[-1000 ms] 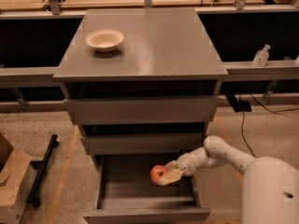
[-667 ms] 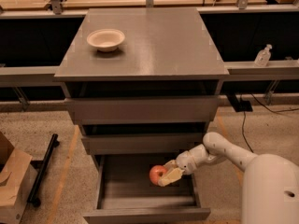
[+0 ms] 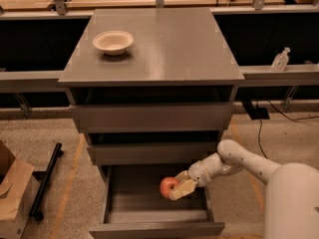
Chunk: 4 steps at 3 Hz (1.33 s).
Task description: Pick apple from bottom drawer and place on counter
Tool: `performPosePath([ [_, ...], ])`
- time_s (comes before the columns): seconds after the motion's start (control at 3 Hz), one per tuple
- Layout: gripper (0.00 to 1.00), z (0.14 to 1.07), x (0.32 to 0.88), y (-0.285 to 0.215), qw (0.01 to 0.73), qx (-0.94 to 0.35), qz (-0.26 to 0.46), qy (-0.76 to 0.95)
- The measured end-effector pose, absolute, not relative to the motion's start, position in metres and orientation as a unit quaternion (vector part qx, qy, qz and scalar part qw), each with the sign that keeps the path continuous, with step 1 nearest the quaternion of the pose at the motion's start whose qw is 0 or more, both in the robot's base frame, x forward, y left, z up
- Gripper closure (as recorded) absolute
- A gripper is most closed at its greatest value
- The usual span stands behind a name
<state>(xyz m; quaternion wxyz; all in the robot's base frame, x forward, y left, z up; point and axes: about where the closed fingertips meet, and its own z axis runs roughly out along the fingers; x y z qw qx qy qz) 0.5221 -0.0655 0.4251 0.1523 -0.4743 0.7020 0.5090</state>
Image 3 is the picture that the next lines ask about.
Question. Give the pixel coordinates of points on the grey open bottom drawer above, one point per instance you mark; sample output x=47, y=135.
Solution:
x=133, y=207

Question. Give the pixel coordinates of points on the grey drawer cabinet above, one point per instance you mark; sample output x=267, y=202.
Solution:
x=178, y=56

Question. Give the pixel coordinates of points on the brown cardboard box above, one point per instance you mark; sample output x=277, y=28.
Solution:
x=18, y=188

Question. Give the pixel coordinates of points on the grey metal rail shelf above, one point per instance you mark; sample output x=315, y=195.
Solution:
x=254, y=76

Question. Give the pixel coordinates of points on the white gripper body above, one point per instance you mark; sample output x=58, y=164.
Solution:
x=198, y=173

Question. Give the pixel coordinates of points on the grey top drawer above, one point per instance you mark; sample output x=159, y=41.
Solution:
x=151, y=117

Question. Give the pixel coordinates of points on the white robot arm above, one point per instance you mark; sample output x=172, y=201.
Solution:
x=292, y=189

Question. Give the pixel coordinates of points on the clear sanitizer pump bottle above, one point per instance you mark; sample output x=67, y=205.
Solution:
x=281, y=60

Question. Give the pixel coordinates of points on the black floor power box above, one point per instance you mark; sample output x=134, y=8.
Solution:
x=255, y=112

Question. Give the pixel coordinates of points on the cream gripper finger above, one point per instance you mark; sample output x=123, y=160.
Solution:
x=182, y=189
x=182, y=176

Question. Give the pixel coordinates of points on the grey middle drawer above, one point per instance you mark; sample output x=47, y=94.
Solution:
x=150, y=153

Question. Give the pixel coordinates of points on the black metal bar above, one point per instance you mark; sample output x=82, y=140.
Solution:
x=43, y=177

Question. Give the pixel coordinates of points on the red apple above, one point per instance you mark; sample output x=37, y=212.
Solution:
x=167, y=185

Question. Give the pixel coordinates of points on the white paper bowl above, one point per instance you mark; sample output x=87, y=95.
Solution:
x=113, y=43

